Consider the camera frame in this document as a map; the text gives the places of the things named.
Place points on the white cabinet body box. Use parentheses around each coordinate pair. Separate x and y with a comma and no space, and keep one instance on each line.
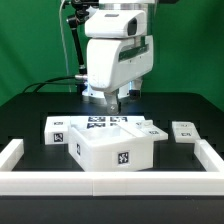
(109,149)

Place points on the white cabinet top block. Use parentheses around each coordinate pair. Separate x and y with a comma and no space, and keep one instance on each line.
(57,130)

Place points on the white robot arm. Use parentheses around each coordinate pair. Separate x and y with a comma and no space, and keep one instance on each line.
(122,19)

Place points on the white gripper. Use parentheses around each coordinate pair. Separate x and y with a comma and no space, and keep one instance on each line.
(112,63)

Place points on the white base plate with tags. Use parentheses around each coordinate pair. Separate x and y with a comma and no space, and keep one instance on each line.
(87,122)

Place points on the white u-shaped boundary frame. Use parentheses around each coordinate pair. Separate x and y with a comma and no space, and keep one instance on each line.
(208,182)

